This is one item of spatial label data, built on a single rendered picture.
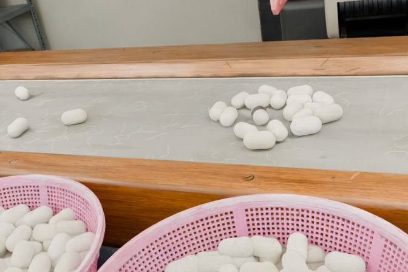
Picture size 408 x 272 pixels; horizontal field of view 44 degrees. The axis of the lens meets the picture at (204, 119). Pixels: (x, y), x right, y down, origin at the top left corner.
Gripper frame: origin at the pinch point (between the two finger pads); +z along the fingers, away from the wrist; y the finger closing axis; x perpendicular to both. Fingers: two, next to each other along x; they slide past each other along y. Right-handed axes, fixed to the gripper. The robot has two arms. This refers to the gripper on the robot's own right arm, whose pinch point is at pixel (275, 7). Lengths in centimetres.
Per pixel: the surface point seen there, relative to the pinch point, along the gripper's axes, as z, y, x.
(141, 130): 20.3, -16.1, -1.4
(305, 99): 13.6, 5.4, 2.1
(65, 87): 8.2, -40.6, 8.8
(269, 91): 11.5, -0.3, 3.8
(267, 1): -113, -54, 150
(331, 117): 17.1, 9.4, -0.1
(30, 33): -101, -204, 150
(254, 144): 23.0, 1.6, -5.2
